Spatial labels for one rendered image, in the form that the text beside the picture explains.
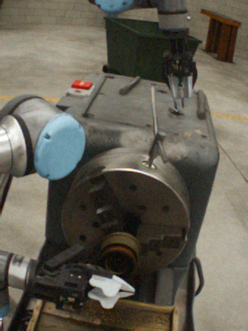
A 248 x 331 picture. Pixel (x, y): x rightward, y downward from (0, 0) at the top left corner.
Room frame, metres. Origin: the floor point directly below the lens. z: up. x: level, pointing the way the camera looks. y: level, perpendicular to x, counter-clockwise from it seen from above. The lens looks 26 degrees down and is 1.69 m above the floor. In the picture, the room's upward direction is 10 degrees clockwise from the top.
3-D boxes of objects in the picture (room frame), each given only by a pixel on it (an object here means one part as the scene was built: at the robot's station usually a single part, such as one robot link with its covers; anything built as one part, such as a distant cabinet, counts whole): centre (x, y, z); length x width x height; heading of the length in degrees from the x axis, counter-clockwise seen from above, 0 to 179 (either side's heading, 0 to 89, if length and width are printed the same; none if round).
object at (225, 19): (10.04, -1.61, 0.50); 1.61 x 0.44 x 1.00; 14
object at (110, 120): (1.37, -0.02, 1.06); 0.59 x 0.48 x 0.39; 178
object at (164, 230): (0.89, -0.12, 1.09); 0.12 x 0.11 x 0.05; 88
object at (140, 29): (6.23, -0.04, 0.43); 1.34 x 0.94 x 0.85; 26
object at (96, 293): (0.67, -0.02, 1.07); 0.09 x 0.06 x 0.03; 88
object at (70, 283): (0.67, 0.09, 1.08); 0.12 x 0.09 x 0.08; 88
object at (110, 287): (0.67, -0.02, 1.10); 0.09 x 0.06 x 0.03; 88
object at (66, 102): (1.26, 0.18, 1.24); 0.09 x 0.08 x 0.03; 178
